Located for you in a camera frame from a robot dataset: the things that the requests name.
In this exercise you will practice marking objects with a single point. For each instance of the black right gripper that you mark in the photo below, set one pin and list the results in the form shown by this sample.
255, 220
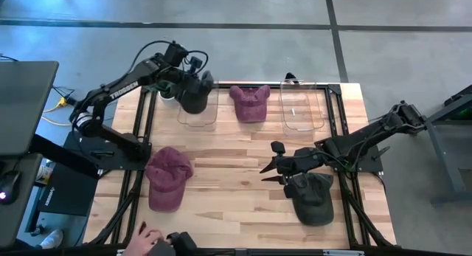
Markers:
300, 162

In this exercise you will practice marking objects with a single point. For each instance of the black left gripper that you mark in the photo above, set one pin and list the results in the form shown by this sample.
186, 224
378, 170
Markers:
195, 85

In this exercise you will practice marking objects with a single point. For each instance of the dark grey baseball cap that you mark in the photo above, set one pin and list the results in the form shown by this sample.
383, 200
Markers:
193, 104

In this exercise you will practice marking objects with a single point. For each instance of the dark green baseball cap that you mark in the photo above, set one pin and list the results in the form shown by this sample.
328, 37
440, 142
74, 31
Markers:
313, 204

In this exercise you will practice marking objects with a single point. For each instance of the maroon baseball cap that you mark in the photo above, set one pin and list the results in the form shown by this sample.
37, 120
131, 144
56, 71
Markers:
167, 178
250, 106

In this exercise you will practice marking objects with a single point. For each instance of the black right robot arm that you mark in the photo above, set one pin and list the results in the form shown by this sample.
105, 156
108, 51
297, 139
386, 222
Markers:
354, 141

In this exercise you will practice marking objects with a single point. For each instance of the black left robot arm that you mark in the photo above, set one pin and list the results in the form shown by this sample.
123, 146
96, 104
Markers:
125, 88

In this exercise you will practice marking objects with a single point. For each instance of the green plant in white pot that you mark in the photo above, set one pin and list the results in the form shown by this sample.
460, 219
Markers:
167, 96

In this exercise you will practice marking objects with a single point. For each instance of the clear plastic bin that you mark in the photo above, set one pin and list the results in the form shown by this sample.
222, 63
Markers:
302, 101
206, 117

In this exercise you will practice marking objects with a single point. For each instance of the black handheld device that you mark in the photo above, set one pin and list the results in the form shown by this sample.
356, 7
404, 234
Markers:
182, 244

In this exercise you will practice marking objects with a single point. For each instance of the person's hand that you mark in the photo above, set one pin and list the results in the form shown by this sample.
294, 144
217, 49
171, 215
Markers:
142, 241

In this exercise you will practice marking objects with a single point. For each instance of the black support beam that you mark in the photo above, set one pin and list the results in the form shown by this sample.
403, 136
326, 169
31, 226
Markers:
62, 156

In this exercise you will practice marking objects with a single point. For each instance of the black box with white logo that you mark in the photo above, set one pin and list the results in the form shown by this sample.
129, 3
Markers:
70, 197

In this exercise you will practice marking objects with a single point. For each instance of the grey metal stand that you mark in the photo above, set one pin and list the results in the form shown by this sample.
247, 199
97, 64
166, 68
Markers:
442, 156

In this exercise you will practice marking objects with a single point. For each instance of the white printed cup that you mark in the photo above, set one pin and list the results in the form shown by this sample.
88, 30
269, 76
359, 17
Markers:
44, 174

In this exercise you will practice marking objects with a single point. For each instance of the person's white shoe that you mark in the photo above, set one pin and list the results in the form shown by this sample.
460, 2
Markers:
53, 238

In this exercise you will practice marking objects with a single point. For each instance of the black computer mouse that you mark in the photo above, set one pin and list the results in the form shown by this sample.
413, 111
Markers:
9, 186

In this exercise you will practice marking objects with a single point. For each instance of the dark grey desk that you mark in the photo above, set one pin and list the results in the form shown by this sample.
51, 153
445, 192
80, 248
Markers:
22, 219

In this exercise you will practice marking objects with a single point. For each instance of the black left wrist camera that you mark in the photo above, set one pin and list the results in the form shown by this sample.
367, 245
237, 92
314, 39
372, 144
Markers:
194, 64

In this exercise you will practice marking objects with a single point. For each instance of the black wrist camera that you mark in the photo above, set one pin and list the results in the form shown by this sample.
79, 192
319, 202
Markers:
194, 64
278, 148

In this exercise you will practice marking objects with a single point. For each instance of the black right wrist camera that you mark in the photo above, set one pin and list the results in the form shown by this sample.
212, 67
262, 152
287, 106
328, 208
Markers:
278, 148

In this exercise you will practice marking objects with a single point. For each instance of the small black bracket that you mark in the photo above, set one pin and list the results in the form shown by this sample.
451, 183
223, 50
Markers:
292, 77

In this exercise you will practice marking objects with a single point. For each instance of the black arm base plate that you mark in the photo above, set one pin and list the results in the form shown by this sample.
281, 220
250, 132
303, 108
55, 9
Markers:
374, 164
85, 152

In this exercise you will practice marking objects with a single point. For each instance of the black metal table frame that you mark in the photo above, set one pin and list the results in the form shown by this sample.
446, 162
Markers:
333, 88

